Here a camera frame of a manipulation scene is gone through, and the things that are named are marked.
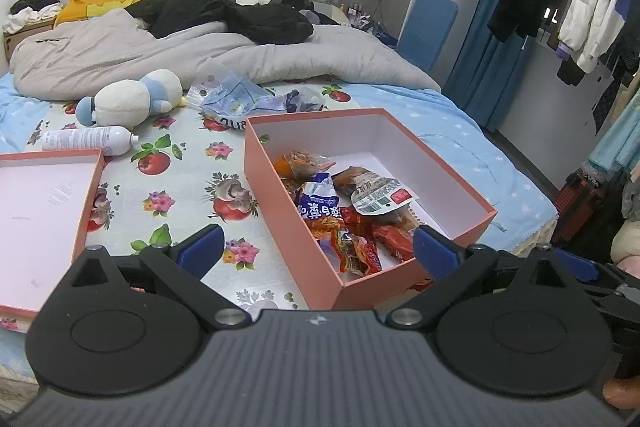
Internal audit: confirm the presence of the brown cardboard box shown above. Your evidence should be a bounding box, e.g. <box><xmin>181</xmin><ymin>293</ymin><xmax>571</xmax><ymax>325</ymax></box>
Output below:
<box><xmin>2</xmin><ymin>19</ymin><xmax>56</xmax><ymax>62</ymax></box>

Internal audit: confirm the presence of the group of small bottles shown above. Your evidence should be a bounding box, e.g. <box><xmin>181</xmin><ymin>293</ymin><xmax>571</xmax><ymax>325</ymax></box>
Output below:
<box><xmin>332</xmin><ymin>2</ymin><xmax>374</xmax><ymax>28</ymax></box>

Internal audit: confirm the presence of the hanging teal garment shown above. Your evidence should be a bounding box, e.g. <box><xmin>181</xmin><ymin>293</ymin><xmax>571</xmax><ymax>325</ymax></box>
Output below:
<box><xmin>587</xmin><ymin>87</ymin><xmax>640</xmax><ymax>178</ymax></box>

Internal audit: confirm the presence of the clear blue plastic bag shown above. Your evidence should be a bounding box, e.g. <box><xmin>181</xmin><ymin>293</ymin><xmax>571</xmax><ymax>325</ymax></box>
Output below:
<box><xmin>186</xmin><ymin>72</ymin><xmax>275</xmax><ymax>118</ymax></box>

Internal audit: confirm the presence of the red orange snack packet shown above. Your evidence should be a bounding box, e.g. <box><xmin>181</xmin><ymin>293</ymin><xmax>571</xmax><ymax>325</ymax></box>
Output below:
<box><xmin>310</xmin><ymin>207</ymin><xmax>351</xmax><ymax>254</ymax></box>

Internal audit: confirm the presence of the red suitcase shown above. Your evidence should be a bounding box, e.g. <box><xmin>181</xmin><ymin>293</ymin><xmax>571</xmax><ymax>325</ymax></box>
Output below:
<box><xmin>550</xmin><ymin>167</ymin><xmax>617</xmax><ymax>254</ymax></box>

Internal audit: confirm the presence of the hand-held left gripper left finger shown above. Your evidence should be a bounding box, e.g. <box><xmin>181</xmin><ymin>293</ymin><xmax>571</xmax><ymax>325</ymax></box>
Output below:
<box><xmin>47</xmin><ymin>224</ymin><xmax>253</xmax><ymax>330</ymax></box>

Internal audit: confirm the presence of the blue white snack packet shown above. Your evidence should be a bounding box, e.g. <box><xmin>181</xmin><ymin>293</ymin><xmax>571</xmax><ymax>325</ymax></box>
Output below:
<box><xmin>295</xmin><ymin>174</ymin><xmax>344</xmax><ymax>229</ymax></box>

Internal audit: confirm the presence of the black and white clothes pile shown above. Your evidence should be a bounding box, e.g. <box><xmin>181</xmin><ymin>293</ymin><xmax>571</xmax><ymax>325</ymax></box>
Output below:
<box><xmin>2</xmin><ymin>0</ymin><xmax>63</xmax><ymax>32</ymax></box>

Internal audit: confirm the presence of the hanging white purple jacket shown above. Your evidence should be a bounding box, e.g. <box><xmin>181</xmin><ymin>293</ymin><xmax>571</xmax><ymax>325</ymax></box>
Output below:
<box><xmin>555</xmin><ymin>0</ymin><xmax>632</xmax><ymax>75</ymax></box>

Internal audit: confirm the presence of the orange strips packet red label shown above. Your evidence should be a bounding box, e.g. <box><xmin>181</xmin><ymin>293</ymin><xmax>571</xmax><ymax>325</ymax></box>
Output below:
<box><xmin>336</xmin><ymin>231</ymin><xmax>384</xmax><ymax>279</ymax></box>

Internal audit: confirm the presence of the black clothing pile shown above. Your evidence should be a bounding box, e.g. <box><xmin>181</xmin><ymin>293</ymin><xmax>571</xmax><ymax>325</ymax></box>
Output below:
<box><xmin>125</xmin><ymin>0</ymin><xmax>341</xmax><ymax>45</ymax></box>

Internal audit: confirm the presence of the grey quilt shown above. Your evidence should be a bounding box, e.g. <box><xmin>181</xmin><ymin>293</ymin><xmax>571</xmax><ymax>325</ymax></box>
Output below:
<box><xmin>9</xmin><ymin>7</ymin><xmax>443</xmax><ymax>102</ymax></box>

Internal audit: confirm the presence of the blue curtain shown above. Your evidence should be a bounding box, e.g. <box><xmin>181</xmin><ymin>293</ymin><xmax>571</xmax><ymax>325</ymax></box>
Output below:
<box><xmin>442</xmin><ymin>0</ymin><xmax>537</xmax><ymax>134</ymax></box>

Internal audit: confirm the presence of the white spray bottle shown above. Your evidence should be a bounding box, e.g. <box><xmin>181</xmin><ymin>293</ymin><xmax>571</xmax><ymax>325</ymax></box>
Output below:
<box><xmin>41</xmin><ymin>126</ymin><xmax>140</xmax><ymax>156</ymax></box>

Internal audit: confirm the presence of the pink cardboard box lid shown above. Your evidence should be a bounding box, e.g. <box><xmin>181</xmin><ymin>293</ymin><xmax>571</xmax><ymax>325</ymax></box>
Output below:
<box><xmin>0</xmin><ymin>148</ymin><xmax>106</xmax><ymax>320</ymax></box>

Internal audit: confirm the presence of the blue chair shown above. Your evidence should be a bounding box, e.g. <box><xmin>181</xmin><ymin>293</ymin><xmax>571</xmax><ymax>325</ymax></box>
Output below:
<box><xmin>396</xmin><ymin>0</ymin><xmax>460</xmax><ymax>75</ymax></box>

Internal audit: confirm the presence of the red gold snack packet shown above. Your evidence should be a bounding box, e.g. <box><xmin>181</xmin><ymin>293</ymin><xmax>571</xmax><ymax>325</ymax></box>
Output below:
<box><xmin>372</xmin><ymin>222</ymin><xmax>417</xmax><ymax>264</ymax></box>

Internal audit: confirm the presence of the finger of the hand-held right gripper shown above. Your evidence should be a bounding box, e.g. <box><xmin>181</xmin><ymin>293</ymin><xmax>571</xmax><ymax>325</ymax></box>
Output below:
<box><xmin>552</xmin><ymin>248</ymin><xmax>640</xmax><ymax>304</ymax></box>

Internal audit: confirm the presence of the white and blue plush toy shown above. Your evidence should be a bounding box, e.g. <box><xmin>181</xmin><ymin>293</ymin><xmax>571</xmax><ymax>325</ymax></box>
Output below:
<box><xmin>75</xmin><ymin>69</ymin><xmax>187</xmax><ymax>128</ymax></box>

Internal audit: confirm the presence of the white bag with black print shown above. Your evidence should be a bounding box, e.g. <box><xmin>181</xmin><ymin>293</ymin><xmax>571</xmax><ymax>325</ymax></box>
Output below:
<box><xmin>202</xmin><ymin>114</ymin><xmax>251</xmax><ymax>134</ymax></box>

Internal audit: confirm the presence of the person's right hand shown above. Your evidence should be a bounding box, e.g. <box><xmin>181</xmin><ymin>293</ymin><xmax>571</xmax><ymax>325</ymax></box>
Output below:
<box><xmin>602</xmin><ymin>376</ymin><xmax>640</xmax><ymax>414</ymax></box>

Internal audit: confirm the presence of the deep pink cardboard box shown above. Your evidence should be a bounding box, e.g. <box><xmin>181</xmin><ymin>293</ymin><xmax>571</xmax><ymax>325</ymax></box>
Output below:
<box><xmin>243</xmin><ymin>108</ymin><xmax>498</xmax><ymax>312</ymax></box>

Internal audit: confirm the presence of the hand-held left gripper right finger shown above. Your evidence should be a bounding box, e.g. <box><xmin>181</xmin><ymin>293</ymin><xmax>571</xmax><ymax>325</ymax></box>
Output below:
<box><xmin>390</xmin><ymin>224</ymin><xmax>583</xmax><ymax>327</ymax></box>

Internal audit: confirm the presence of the yellow pillow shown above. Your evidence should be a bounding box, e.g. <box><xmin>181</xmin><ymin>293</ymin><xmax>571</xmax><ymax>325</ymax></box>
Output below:
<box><xmin>54</xmin><ymin>0</ymin><xmax>163</xmax><ymax>26</ymax></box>

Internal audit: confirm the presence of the clear packet with brown snack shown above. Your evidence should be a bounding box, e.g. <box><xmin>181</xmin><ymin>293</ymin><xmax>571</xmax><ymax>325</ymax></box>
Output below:
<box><xmin>332</xmin><ymin>167</ymin><xmax>420</xmax><ymax>228</ymax></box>

